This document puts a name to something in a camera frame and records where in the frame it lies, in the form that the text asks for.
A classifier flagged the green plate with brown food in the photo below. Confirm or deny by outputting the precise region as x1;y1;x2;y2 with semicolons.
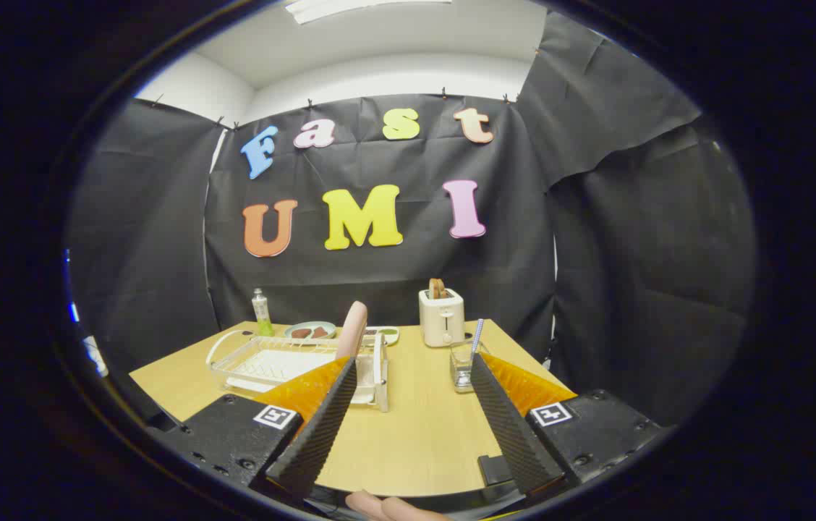
284;321;337;341

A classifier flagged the ceiling light panel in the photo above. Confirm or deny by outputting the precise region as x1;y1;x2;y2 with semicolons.
285;0;452;25

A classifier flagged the white toaster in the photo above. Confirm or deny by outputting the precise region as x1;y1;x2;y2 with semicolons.
419;288;465;348

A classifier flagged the black backdrop cloth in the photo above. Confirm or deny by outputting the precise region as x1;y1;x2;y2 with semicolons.
64;11;757;429

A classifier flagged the pink plate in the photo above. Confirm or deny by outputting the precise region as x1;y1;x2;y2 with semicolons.
336;301;368;360

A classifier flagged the white dish rack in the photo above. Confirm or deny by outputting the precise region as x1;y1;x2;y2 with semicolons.
206;329;389;413

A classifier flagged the small green bottle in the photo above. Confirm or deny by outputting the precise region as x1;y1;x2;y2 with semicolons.
252;288;274;337

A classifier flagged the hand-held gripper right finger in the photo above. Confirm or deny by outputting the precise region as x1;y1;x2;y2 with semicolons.
470;352;663;497

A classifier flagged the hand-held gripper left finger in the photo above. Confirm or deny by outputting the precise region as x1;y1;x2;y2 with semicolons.
150;356;358;501

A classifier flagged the clear wire basket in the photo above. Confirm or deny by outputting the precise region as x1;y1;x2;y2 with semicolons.
450;340;490;394

